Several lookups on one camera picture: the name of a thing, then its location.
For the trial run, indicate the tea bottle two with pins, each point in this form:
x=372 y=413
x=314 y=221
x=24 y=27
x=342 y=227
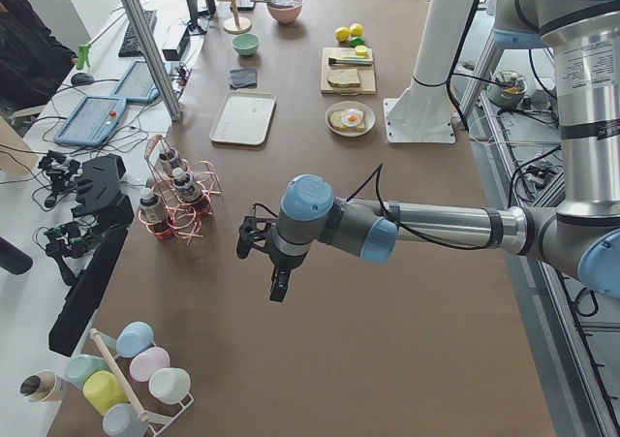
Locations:
x=188 y=190

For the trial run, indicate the steel ice scoop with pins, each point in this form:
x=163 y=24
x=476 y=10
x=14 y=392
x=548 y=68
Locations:
x=280 y=4

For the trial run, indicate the steel lined beige cup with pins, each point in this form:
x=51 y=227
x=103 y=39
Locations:
x=44 y=386

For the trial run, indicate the grey blue cup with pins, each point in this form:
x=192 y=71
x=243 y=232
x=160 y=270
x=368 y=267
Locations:
x=122 y=421

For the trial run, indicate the grey folded cloth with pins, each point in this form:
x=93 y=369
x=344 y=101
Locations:
x=243 y=77

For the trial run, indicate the blue teach pendant far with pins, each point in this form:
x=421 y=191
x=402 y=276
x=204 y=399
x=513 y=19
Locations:
x=136 y=85

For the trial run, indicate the green pot on shelf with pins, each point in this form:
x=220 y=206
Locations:
x=507 y=89

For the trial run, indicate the computer mouse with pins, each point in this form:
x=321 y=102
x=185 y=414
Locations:
x=81 y=78

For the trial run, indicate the white wire cup rack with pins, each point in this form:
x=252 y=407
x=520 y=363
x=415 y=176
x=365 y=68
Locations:
x=158 y=415

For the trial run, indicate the green lime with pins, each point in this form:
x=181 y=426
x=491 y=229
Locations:
x=357 y=41

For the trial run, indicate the wooden stand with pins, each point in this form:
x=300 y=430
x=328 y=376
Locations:
x=236 y=24

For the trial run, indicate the fried egg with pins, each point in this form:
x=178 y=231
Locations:
x=351 y=117

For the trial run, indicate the half lemon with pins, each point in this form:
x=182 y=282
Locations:
x=361 y=51

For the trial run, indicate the green cup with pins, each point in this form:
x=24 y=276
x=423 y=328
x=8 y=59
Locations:
x=82 y=367

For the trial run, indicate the bread slice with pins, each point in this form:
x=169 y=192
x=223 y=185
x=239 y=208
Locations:
x=343 y=78
x=335 y=122

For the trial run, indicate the pink cup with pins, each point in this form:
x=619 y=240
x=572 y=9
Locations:
x=146 y=363

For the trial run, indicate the seated person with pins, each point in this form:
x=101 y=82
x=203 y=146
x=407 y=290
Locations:
x=33 y=61

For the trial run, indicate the black monitor stand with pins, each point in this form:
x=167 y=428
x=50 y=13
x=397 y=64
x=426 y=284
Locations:
x=196 y=1

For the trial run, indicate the wooden cutting board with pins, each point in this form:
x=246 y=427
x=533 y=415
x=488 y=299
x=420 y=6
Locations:
x=366 y=74

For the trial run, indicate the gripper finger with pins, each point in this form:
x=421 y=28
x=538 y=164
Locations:
x=279 y=284

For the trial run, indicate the tea bottle three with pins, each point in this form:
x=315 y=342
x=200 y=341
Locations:
x=169 y=160

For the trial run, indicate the white round plate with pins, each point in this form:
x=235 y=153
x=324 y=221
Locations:
x=369 y=117

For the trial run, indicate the copper wire bottle rack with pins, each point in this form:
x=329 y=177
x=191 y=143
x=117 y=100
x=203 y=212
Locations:
x=185 y=222

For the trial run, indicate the cream rabbit tray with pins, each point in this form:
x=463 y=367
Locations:
x=243 y=118

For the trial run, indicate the blue teach pendant near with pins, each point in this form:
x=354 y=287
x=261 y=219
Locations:
x=92 y=121

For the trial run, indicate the yellow lemon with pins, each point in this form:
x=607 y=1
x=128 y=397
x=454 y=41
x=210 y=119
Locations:
x=356 y=30
x=342 y=34

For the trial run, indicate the pink bowl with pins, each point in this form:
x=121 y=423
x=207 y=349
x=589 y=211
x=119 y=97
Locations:
x=284 y=11

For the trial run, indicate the green bowl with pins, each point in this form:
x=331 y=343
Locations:
x=246 y=44

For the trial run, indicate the blue teach pendant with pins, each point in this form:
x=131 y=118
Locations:
x=136 y=85
x=92 y=121

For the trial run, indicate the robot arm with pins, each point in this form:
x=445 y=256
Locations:
x=579 y=237

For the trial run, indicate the steel muddler black cap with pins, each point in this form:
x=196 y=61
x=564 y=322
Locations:
x=350 y=61

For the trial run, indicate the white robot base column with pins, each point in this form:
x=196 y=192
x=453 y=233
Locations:
x=422 y=113

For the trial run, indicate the black device on desk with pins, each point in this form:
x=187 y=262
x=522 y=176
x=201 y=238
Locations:
x=87 y=248

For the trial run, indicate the bread slice under egg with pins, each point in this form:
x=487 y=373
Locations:
x=335 y=122

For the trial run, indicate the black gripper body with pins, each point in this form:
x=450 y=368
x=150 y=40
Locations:
x=282 y=264

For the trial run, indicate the yellow lemon lower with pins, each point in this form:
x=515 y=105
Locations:
x=342 y=34

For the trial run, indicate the aluminium frame post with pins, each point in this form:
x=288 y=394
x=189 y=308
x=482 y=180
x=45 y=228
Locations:
x=136 y=16

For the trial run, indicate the yellow lemon upper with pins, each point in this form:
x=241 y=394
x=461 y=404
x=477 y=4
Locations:
x=356 y=30

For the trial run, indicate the yellow cup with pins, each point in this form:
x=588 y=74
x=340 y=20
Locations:
x=103 y=391

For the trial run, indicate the white cup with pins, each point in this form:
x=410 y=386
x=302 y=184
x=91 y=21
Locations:
x=170 y=384

